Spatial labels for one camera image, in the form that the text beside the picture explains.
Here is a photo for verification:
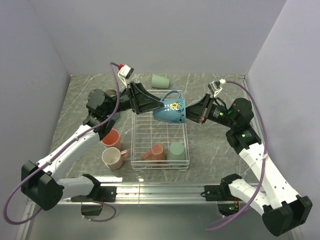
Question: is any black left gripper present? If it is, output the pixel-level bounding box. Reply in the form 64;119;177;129
104;81;167;116

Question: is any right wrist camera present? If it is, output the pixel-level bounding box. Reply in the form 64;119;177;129
208;79;226;98

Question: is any pale green tumbler cup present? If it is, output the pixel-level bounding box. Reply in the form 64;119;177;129
167;142;186;162

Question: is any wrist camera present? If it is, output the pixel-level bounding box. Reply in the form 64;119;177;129
208;79;226;98
117;64;135;86

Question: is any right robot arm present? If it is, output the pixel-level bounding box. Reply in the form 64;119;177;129
186;94;313;237

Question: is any aluminium mounting rail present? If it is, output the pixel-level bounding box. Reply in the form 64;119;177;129
27;182;292;206

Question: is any blue mug orange inside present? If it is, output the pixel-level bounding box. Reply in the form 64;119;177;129
112;112;120;121

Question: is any salmon mug white inside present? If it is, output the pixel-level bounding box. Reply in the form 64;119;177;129
141;144;167;164

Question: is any light green cup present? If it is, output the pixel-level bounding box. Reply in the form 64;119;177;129
151;74;170;89

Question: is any steel cup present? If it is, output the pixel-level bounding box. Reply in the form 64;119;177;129
105;89;117;97

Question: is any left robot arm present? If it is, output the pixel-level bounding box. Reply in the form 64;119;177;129
20;81;164;211

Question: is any white wire dish rack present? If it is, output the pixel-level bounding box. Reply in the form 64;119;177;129
129;89;190;171

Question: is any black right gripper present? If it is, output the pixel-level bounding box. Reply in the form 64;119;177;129
178;93;237;129

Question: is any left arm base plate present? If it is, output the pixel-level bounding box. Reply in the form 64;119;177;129
65;185;117;203

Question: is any pink mug white inside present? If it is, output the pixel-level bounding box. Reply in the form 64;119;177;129
101;147;129;170

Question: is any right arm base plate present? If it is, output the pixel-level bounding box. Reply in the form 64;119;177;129
200;184;240;202

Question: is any blue patterned mug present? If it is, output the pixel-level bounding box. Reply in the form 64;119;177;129
153;90;186;124

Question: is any salmon tumbler cup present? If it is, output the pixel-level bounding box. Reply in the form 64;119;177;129
101;128;122;150

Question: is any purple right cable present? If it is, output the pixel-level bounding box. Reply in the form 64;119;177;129
205;79;270;232

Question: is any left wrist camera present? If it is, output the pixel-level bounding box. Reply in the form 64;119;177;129
117;64;135;86

